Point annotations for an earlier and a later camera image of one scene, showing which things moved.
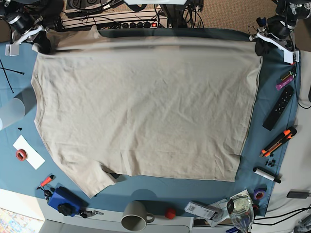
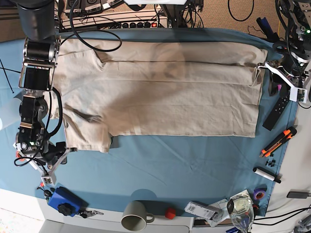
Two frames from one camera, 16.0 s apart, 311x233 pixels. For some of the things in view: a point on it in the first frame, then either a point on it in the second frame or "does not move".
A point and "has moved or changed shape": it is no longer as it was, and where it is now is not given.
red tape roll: x=21 y=155 does not move
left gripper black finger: x=262 y=47 -> x=274 y=79
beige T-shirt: x=108 y=105 has moved or changed shape
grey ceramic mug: x=135 y=216 does not move
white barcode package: x=201 y=209 does not move
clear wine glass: x=241 y=209 does not move
